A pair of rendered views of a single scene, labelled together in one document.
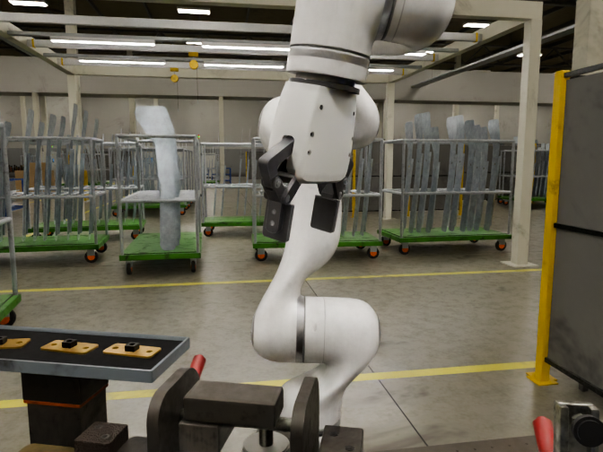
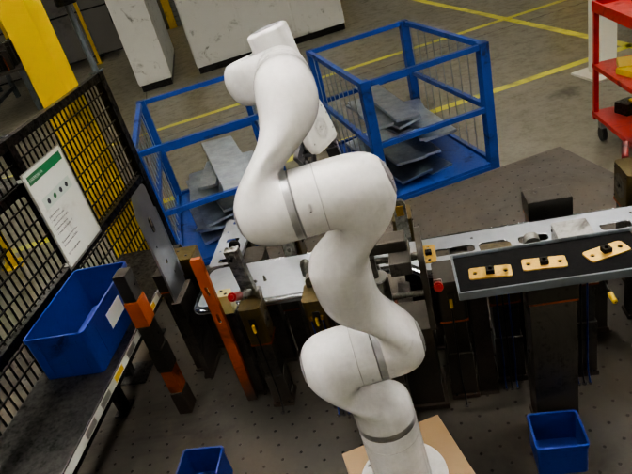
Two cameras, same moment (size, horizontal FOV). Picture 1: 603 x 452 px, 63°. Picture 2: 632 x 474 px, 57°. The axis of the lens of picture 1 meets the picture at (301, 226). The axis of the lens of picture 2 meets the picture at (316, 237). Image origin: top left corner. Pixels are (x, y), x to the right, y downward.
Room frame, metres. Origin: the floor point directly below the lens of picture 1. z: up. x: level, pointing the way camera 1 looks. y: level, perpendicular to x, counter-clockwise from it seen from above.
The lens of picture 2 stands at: (1.71, -0.01, 1.89)
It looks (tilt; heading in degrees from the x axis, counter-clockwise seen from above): 30 degrees down; 183
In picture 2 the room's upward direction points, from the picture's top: 16 degrees counter-clockwise
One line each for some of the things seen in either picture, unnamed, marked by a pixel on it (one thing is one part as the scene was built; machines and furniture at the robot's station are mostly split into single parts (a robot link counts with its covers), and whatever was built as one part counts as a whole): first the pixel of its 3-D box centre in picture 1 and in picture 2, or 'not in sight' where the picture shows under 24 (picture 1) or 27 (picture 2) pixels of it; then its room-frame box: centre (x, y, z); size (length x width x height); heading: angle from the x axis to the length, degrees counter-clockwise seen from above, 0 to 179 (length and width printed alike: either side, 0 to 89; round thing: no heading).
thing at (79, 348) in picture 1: (69, 344); (544, 260); (0.76, 0.37, 1.17); 0.08 x 0.04 x 0.01; 76
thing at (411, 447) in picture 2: not in sight; (395, 450); (0.89, -0.01, 0.88); 0.19 x 0.19 x 0.18
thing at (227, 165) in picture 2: not in sight; (217, 171); (-1.98, -0.70, 0.48); 1.20 x 0.80 x 0.95; 8
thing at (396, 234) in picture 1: (443, 195); not in sight; (8.13, -2.33, 0.89); 1.90 x 1.00 x 1.77; 102
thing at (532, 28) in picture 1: (526, 146); not in sight; (6.84, -3.06, 1.64); 0.36 x 0.36 x 3.28; 10
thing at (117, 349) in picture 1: (132, 347); (489, 270); (0.75, 0.27, 1.17); 0.08 x 0.04 x 0.01; 76
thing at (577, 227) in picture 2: not in sight; (577, 306); (0.62, 0.50, 0.90); 0.13 x 0.08 x 0.41; 170
